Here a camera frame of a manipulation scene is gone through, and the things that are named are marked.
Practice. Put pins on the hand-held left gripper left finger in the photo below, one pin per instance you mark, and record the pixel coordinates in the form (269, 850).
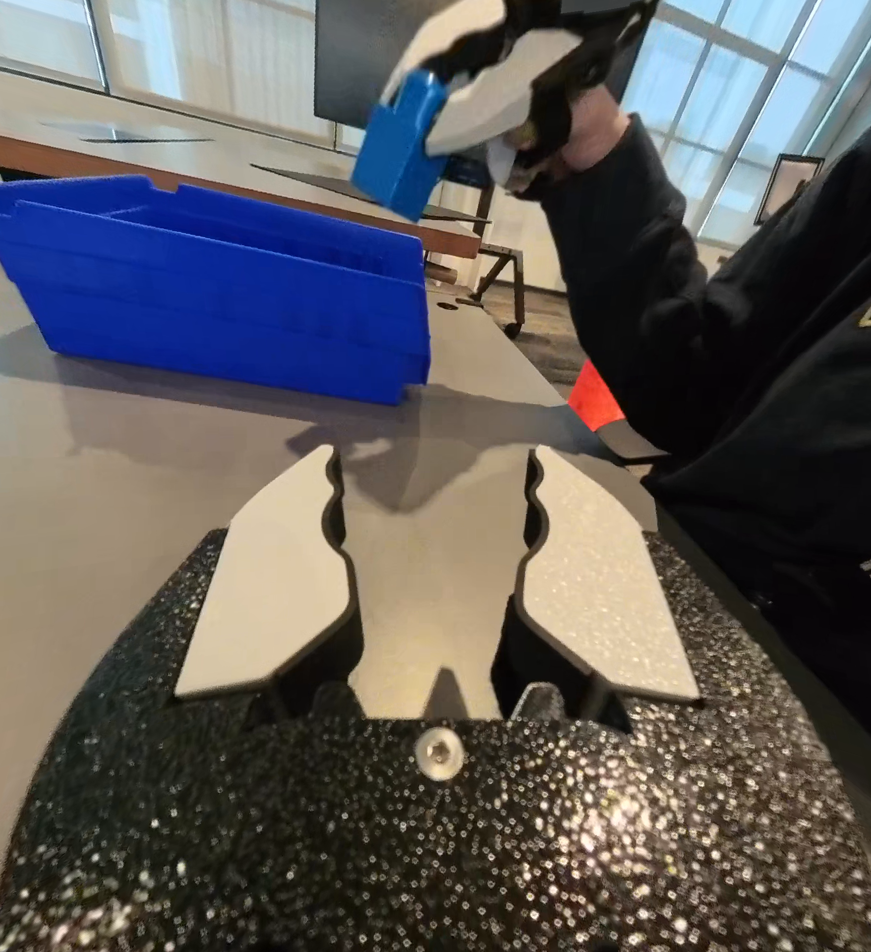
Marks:
(272, 587)

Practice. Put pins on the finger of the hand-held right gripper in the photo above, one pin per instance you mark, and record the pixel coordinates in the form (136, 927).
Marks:
(443, 33)
(495, 97)

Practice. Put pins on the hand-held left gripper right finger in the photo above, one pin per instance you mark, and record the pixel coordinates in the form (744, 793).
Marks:
(606, 595)

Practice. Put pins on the red and black object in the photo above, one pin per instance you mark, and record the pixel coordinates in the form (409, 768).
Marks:
(595, 398)

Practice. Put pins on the framed picture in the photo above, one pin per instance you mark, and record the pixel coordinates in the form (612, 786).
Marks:
(788, 190)

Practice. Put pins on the person in dark sweatshirt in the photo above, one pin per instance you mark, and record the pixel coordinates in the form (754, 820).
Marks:
(799, 409)

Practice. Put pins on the person's right forearm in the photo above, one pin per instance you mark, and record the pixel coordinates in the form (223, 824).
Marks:
(628, 260)

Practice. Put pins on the person's right hand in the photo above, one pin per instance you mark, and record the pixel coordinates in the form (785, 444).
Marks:
(591, 126)

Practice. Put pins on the blue plastic bin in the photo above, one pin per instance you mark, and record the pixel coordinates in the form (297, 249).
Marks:
(219, 312)

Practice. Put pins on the blue mega block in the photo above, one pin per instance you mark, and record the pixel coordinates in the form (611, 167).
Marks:
(398, 156)

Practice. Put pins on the wood-edged grey table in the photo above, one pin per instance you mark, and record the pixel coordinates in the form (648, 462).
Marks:
(182, 152)

